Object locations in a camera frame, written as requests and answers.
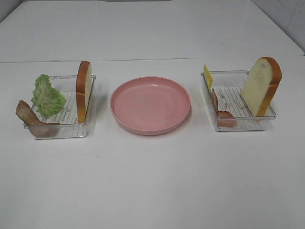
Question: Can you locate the yellow cheese slice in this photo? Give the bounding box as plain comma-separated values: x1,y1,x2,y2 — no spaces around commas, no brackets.
203,65,214,93

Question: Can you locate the bacon strip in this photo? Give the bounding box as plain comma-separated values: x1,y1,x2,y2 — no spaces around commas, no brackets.
16,100,60,138
212,89,237,127

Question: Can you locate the bread slice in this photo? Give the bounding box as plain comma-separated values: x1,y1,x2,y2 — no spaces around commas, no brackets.
241,57,282,116
76,61,92,123

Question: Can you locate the green lettuce leaf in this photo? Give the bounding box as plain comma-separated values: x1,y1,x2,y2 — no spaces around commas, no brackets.
31,74,66,118

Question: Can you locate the pink round plate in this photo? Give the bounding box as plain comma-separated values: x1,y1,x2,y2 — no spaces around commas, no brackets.
110,77,191,135

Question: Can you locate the clear right plastic tray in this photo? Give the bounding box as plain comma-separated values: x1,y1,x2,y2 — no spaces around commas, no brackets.
201,70,276,132

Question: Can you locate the clear plastic tray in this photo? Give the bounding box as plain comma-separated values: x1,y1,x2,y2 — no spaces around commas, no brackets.
201,70,276,132
23,74,96,139

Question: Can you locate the clear left plastic tray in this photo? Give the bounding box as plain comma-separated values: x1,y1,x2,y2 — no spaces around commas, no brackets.
23,74,96,139

